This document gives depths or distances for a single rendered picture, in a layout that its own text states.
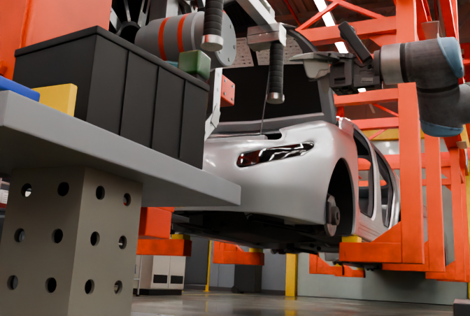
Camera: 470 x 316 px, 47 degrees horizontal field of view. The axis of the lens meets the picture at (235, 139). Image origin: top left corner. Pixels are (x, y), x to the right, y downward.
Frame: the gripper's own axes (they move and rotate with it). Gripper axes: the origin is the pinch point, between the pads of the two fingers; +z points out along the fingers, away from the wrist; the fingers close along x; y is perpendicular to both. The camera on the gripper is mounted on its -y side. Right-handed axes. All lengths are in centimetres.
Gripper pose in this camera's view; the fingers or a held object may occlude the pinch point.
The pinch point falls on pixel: (298, 67)
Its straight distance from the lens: 136.0
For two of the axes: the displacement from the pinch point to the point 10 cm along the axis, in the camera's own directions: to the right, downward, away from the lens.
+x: 4.3, 2.3, 8.7
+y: -0.4, 9.7, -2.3
